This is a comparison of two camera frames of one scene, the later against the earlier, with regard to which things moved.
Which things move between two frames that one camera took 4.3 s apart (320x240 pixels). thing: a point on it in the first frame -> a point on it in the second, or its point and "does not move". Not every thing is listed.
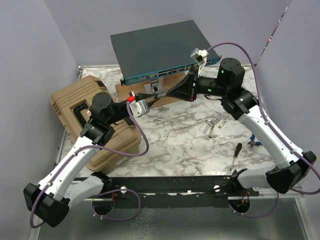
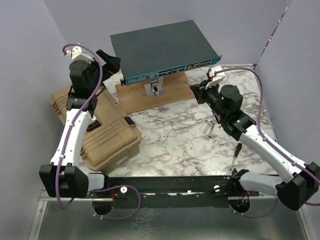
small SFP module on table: x=210 y=133 does not move
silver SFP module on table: x=210 y=123 does not move
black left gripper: x=142 y=95 -> x=112 y=66
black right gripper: x=185 y=89 -> x=200 y=90
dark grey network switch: x=163 y=49 does not move
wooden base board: x=139 y=87 does not move
